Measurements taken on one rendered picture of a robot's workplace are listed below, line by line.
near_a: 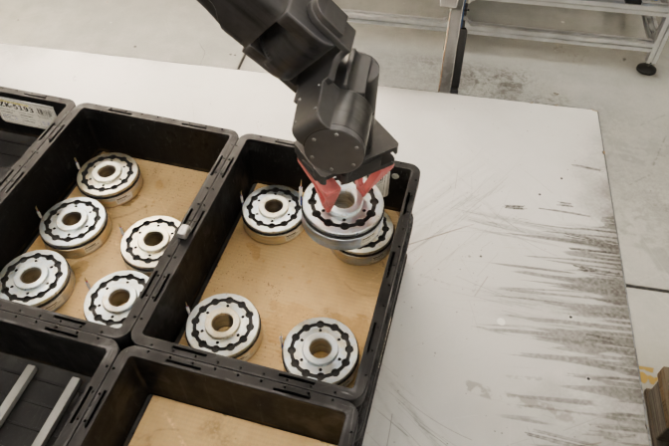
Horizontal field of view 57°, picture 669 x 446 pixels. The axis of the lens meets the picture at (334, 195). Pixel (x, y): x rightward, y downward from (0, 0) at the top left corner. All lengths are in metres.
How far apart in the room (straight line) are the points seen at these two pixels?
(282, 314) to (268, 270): 0.08
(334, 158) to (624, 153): 2.06
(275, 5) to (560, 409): 0.74
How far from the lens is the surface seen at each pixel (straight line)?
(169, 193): 1.10
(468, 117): 1.44
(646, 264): 2.23
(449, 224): 1.21
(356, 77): 0.61
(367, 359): 0.77
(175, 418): 0.87
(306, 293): 0.94
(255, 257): 0.99
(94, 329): 0.85
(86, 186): 1.11
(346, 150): 0.57
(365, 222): 0.75
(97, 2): 3.40
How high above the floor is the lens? 1.61
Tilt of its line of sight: 48 degrees down
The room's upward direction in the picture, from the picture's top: straight up
